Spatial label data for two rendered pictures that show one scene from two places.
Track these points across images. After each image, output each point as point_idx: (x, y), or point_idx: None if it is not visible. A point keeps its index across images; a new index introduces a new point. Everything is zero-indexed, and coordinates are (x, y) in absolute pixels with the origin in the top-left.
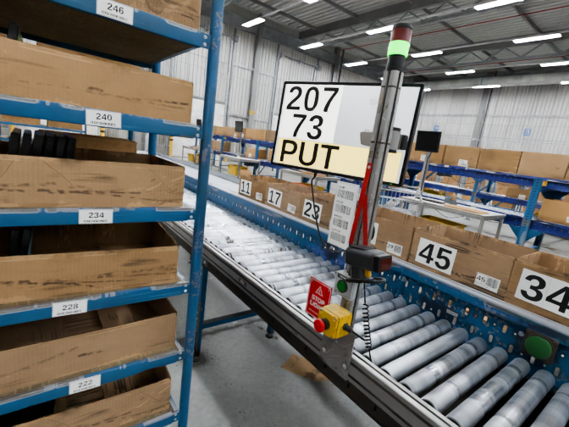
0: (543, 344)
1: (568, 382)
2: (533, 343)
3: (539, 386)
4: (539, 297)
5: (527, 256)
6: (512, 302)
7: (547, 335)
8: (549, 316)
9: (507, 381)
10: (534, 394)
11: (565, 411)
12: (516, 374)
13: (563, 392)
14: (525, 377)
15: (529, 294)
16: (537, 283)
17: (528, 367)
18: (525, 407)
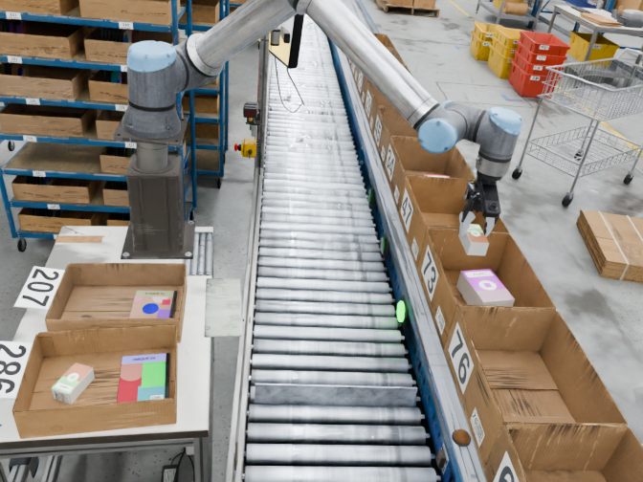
0: (369, 194)
1: (379, 222)
2: (368, 193)
3: (343, 212)
4: (388, 165)
5: (417, 139)
6: (385, 169)
7: (374, 188)
8: (388, 179)
9: (328, 205)
10: (332, 212)
11: (334, 220)
12: (344, 207)
13: (353, 218)
14: None
15: (388, 163)
16: (389, 155)
17: (365, 209)
18: (312, 211)
